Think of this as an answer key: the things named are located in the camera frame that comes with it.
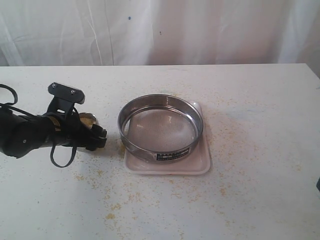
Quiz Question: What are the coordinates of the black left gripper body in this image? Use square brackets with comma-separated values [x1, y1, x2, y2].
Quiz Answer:
[36, 109, 92, 148]

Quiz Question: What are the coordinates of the round steel mesh sieve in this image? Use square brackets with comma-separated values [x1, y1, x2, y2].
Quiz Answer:
[117, 94, 204, 164]

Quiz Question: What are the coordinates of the yellow and white grain mix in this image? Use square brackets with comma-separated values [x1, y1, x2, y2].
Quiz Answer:
[80, 118, 93, 125]

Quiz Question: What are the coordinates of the stainless steel cup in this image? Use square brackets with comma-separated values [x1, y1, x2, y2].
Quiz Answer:
[79, 112, 99, 127]

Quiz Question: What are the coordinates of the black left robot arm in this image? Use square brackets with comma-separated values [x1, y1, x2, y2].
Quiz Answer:
[0, 104, 107, 159]

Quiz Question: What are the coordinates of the white backdrop curtain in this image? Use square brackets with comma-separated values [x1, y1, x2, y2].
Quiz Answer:
[0, 0, 320, 66]

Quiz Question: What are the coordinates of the white square plastic tray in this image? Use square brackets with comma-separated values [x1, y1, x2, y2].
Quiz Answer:
[124, 100, 213, 176]

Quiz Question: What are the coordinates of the dark object at right edge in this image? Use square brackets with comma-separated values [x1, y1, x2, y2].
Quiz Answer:
[316, 178, 320, 191]

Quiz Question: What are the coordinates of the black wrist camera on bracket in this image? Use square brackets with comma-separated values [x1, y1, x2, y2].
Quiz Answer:
[47, 82, 85, 116]

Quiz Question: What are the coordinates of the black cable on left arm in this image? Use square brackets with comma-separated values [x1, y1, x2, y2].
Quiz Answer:
[0, 83, 78, 168]

